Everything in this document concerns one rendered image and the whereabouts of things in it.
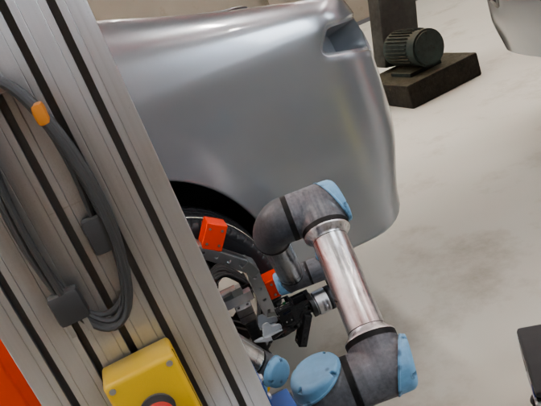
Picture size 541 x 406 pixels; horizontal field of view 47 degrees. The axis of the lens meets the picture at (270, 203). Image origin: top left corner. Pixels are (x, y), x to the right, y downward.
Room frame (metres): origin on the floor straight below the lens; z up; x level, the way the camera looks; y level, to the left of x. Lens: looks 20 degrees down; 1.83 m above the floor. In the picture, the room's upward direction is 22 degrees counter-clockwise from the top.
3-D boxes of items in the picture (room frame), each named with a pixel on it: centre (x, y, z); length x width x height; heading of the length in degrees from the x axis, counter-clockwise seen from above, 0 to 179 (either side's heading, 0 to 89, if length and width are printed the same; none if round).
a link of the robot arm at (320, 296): (1.66, -0.03, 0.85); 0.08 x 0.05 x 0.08; 8
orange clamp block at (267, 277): (1.89, 0.08, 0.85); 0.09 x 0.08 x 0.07; 98
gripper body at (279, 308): (1.65, 0.05, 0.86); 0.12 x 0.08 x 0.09; 98
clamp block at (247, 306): (1.66, 0.19, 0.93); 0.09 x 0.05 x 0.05; 8
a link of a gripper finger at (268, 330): (1.61, 0.15, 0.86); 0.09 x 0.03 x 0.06; 106
